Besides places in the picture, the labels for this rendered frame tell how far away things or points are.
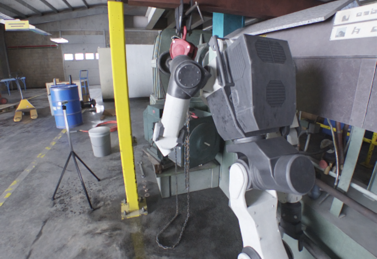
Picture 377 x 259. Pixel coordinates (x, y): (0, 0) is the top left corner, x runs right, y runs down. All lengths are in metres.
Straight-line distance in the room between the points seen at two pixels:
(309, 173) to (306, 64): 0.63
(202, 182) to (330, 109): 1.43
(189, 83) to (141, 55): 6.80
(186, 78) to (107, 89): 6.98
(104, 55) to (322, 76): 7.04
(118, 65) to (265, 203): 1.20
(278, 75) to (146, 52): 6.89
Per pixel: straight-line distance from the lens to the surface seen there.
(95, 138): 2.85
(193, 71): 0.58
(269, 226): 0.80
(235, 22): 2.02
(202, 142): 1.59
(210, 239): 1.64
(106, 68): 7.47
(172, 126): 0.69
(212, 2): 1.47
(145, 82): 7.38
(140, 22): 3.29
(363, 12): 1.02
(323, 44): 1.07
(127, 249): 1.63
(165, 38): 2.36
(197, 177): 1.98
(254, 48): 0.61
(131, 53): 7.35
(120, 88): 1.43
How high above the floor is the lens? 1.25
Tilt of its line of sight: 16 degrees down
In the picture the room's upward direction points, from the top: straight up
